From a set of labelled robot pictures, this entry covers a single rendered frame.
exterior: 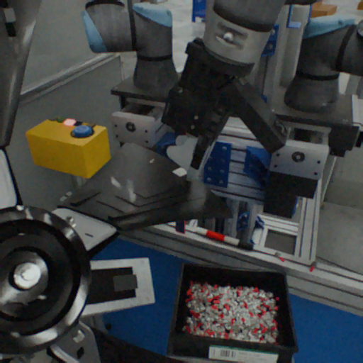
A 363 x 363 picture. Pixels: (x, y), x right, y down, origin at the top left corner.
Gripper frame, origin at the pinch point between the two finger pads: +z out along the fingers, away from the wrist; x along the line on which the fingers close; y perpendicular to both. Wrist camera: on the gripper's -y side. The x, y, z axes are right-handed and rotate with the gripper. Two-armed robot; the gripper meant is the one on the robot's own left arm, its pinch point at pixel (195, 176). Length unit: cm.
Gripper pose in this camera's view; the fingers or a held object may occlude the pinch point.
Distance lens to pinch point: 57.1
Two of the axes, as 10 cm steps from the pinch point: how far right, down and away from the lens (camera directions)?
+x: -3.8, 5.4, -7.5
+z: -2.8, 7.1, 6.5
